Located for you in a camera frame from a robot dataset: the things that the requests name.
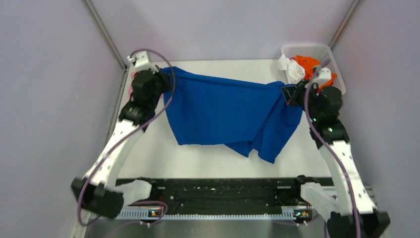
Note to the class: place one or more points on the aluminium rail frame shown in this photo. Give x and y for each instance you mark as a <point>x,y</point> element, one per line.
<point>370,193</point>

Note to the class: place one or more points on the corner metal post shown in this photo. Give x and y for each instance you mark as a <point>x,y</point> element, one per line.
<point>352,9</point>
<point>103,31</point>

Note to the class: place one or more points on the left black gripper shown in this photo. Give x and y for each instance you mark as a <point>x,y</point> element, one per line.
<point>165,79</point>

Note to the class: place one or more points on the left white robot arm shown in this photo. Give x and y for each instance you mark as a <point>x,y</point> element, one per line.
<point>97,192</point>

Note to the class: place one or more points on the orange t-shirt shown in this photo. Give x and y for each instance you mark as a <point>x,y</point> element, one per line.
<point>308,64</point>

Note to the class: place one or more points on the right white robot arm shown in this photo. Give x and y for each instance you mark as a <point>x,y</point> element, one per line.
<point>333,143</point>

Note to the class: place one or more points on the white t-shirt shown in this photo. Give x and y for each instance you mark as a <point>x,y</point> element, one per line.
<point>294,72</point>

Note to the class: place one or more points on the white plastic laundry basket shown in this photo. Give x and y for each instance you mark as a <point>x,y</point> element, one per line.
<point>320,52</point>

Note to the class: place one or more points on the folded pink t-shirt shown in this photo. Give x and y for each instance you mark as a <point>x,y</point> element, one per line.
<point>130,91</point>

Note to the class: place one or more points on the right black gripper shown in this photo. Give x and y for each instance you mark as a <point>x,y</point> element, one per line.
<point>288,91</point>

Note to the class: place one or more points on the blue printed t-shirt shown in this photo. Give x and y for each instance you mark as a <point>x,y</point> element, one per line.
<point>244,116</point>

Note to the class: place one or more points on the right corner metal post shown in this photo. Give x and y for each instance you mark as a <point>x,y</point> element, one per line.
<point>352,9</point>

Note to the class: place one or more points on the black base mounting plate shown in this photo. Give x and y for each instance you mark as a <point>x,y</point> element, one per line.
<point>237,196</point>

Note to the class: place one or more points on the grey slotted cable duct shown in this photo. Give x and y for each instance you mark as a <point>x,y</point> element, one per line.
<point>144,214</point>

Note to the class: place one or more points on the left corner metal post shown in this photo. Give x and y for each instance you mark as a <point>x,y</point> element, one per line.
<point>103,31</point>

